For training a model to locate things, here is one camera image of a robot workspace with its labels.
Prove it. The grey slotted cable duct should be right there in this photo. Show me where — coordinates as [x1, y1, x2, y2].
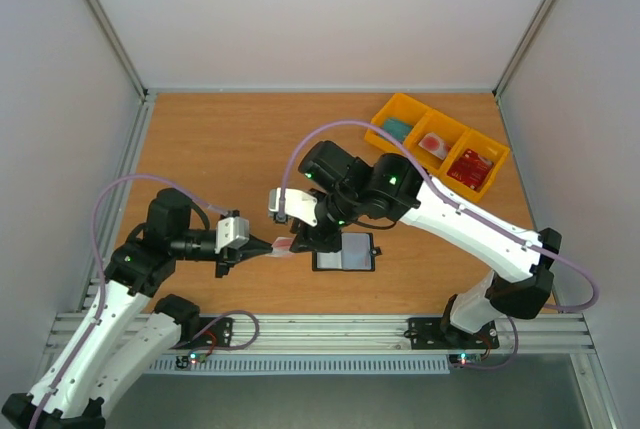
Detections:
[147, 354, 450, 377]

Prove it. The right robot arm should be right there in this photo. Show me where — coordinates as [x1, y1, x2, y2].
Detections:
[272, 140, 561, 346]

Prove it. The left aluminium rail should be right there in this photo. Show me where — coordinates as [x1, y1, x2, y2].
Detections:
[71, 90, 158, 313]

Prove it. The red circle card stack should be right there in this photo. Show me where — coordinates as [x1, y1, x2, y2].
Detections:
[418, 132, 451, 160]

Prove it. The yellow bin with red cards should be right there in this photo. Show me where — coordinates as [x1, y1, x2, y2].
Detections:
[440, 129, 510, 203]

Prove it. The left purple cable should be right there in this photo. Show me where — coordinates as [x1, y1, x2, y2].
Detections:
[27, 173, 260, 429]

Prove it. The right circuit board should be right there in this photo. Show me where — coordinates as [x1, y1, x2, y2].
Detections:
[449, 352, 484, 367]

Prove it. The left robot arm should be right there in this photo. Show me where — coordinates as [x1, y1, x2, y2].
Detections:
[1, 189, 273, 428]

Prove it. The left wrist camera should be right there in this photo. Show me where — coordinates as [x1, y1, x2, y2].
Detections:
[215, 210, 250, 254]

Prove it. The circuit board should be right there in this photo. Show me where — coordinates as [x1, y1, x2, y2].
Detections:
[175, 352, 208, 370]
[449, 352, 484, 367]

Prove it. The green card stack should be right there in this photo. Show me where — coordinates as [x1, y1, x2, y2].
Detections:
[382, 117, 413, 143]

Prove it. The purple cable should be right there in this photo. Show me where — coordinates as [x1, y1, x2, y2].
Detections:
[279, 120, 601, 371]
[27, 173, 260, 429]

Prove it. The front aluminium rail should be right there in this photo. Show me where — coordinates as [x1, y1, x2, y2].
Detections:
[44, 312, 596, 355]

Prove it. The yellow bin with green cards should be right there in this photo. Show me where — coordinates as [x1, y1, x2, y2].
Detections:
[370, 93, 434, 150]

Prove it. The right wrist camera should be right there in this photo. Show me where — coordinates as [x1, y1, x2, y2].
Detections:
[268, 187, 318, 227]

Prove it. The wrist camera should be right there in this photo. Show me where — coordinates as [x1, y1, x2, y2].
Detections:
[268, 187, 318, 227]
[215, 210, 250, 254]

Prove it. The left circuit board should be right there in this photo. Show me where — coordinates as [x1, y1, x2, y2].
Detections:
[175, 352, 208, 370]

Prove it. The yellow bin with circle cards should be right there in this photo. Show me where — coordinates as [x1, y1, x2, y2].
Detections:
[404, 110, 470, 175]

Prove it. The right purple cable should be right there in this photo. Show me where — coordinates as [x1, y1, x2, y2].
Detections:
[279, 120, 601, 371]

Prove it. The black card holder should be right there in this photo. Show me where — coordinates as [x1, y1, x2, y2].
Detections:
[311, 232, 382, 272]

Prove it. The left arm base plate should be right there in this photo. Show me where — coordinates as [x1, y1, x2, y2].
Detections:
[173, 316, 233, 350]

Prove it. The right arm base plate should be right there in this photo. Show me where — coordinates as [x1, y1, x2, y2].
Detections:
[403, 317, 500, 350]

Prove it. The aluminium rail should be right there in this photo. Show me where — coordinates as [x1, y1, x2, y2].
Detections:
[44, 312, 596, 355]
[71, 90, 158, 313]

